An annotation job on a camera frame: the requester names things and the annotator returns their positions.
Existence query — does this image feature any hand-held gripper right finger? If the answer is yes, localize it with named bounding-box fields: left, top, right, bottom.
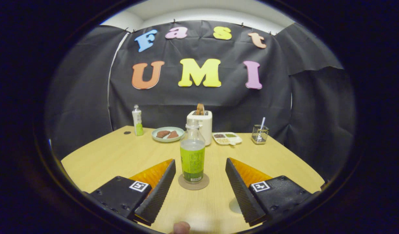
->
left=225, top=158, right=313, bottom=227

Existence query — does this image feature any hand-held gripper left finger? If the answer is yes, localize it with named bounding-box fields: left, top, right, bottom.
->
left=89, top=159, right=176, bottom=226

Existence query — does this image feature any pale grey cup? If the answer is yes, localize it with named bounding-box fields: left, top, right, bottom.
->
left=229, top=197, right=243, bottom=214

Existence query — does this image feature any round brown coaster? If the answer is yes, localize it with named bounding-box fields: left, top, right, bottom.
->
left=178, top=173, right=210, bottom=190

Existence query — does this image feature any clear green-label juice bottle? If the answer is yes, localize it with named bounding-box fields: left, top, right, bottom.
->
left=180, top=119, right=206, bottom=185

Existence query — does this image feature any small white green bottle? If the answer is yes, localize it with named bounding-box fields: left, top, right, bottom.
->
left=132, top=104, right=144, bottom=136

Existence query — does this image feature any wooden table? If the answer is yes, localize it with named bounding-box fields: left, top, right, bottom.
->
left=61, top=126, right=326, bottom=234

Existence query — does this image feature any pale green plate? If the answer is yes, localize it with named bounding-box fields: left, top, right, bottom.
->
left=152, top=126, right=185, bottom=143

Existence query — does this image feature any white divided snack tray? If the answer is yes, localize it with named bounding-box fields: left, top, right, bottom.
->
left=212, top=132, right=243, bottom=146

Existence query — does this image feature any white toaster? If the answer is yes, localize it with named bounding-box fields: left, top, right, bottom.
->
left=187, top=110, right=213, bottom=146

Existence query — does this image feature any wire mesh holder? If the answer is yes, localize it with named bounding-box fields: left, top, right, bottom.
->
left=251, top=125, right=269, bottom=145

